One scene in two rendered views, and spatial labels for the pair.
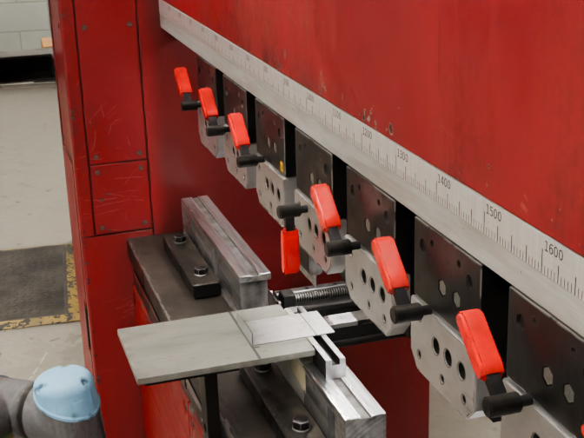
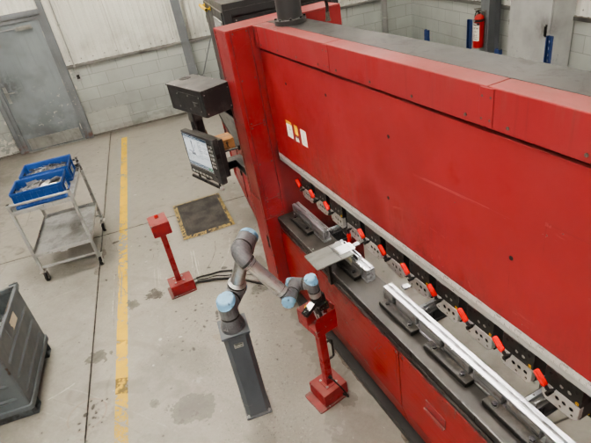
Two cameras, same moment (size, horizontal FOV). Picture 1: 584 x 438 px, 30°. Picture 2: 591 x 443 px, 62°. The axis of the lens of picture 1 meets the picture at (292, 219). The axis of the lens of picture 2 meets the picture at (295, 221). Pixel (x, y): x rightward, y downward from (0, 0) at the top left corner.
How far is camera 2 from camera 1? 158 cm
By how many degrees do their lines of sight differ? 13
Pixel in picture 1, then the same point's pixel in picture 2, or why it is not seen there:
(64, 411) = (312, 284)
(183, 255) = (299, 222)
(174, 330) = (317, 254)
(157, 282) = (295, 231)
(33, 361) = (227, 242)
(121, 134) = (273, 190)
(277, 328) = (342, 249)
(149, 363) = (317, 265)
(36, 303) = (217, 220)
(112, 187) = (272, 204)
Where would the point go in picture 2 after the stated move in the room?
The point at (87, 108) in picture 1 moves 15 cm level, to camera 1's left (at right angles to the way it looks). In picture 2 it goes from (263, 185) to (244, 189)
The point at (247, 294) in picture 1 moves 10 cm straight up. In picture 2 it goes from (324, 235) to (323, 222)
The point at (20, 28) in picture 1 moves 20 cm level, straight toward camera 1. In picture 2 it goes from (154, 96) to (156, 98)
